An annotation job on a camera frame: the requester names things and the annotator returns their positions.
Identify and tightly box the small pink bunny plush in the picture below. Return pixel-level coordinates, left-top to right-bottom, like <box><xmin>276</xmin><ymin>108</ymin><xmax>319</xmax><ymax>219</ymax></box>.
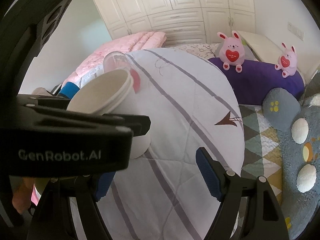
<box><xmin>274</xmin><ymin>42</ymin><xmax>297</xmax><ymax>78</ymax></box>

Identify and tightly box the triangle patterned quilt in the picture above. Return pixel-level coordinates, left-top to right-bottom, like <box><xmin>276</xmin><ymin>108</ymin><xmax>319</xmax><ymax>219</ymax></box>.
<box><xmin>239</xmin><ymin>105</ymin><xmax>282</xmax><ymax>203</ymax></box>

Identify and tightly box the cream white wardrobe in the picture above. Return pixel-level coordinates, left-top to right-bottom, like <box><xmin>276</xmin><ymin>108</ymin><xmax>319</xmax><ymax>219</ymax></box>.
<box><xmin>93</xmin><ymin>0</ymin><xmax>256</xmax><ymax>46</ymax></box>

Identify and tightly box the black can blue label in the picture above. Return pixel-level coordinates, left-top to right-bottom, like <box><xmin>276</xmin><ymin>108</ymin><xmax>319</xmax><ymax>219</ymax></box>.
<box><xmin>57</xmin><ymin>82</ymin><xmax>80</xmax><ymax>99</ymax></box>

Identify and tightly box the pink folded quilt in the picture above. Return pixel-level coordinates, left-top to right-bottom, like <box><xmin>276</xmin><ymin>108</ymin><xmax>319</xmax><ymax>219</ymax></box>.
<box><xmin>61</xmin><ymin>31</ymin><xmax>168</xmax><ymax>88</ymax></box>

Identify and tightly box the purple pillow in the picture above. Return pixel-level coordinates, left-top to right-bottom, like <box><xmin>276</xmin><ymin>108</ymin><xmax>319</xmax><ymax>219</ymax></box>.
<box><xmin>209</xmin><ymin>57</ymin><xmax>304</xmax><ymax>105</ymax></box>

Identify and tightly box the white grey striped quilt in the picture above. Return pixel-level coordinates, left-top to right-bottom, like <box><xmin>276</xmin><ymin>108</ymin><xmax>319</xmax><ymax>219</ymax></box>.
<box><xmin>98</xmin><ymin>48</ymin><xmax>245</xmax><ymax>239</ymax></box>

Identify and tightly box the grey paw plush cushion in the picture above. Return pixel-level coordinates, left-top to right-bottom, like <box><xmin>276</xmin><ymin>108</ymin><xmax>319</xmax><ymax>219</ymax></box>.
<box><xmin>262</xmin><ymin>88</ymin><xmax>319</xmax><ymax>239</ymax></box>

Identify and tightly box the white paper cup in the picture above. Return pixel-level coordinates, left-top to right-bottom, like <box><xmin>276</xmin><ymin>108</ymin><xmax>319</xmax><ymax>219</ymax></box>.
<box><xmin>66</xmin><ymin>69</ymin><xmax>153</xmax><ymax>160</ymax></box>

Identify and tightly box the heart print bed sheet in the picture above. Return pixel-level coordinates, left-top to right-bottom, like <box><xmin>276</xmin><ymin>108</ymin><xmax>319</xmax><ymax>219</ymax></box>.
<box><xmin>171</xmin><ymin>43</ymin><xmax>220</xmax><ymax>60</ymax></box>

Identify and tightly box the cream white pillow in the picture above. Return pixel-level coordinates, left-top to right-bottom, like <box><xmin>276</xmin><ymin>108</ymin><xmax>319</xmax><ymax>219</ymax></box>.
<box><xmin>238</xmin><ymin>31</ymin><xmax>283</xmax><ymax>64</ymax></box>

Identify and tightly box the large pink bunny plush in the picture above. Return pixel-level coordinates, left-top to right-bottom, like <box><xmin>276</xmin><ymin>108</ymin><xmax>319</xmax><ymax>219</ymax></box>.
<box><xmin>217</xmin><ymin>30</ymin><xmax>245</xmax><ymax>73</ymax></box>

